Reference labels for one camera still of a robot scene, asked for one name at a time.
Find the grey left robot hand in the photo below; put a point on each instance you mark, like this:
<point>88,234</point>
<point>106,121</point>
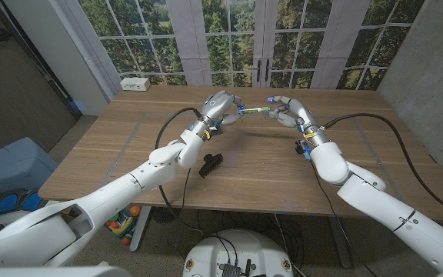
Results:
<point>217,105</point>

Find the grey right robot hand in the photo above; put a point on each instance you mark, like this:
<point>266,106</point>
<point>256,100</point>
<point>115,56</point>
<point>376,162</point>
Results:
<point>300,113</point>

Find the white green marker body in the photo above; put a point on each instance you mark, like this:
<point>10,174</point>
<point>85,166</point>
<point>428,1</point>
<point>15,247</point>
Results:
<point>251,110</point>

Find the green marker cap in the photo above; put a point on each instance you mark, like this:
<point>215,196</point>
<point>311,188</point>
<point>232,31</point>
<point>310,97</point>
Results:
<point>265,109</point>

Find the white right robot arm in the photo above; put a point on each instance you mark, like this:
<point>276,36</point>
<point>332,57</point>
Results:
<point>390,211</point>

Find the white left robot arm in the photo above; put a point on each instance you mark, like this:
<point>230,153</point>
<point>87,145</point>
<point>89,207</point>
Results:
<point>102,200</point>

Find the printed window forest backdrop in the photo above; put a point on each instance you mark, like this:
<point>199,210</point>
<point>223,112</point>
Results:
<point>221,46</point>

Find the black ridged plastic part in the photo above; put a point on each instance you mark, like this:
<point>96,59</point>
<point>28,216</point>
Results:
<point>210,165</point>

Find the white power outlet box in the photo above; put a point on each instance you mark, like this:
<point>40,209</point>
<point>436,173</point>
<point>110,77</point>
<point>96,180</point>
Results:
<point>135,84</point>

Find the black round floor base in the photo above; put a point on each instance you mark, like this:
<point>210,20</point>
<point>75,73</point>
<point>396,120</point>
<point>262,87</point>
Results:
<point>165,214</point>

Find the orange toy ball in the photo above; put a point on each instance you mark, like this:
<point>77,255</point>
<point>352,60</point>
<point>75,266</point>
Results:
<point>135,211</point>

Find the grey table leg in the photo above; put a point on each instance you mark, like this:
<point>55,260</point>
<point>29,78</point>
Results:
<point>140,231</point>
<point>340,242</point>

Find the white robot torso base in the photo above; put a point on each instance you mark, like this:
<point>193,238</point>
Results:
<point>240,250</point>

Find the basket of colourful toys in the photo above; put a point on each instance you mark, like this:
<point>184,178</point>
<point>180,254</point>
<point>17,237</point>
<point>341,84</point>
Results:
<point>123,227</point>

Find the blue plastic bin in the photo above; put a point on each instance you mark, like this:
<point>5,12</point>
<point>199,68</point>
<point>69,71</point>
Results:
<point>14,161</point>

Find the blue foot pedal unit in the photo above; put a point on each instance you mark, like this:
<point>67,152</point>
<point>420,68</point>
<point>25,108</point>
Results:
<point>8,203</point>

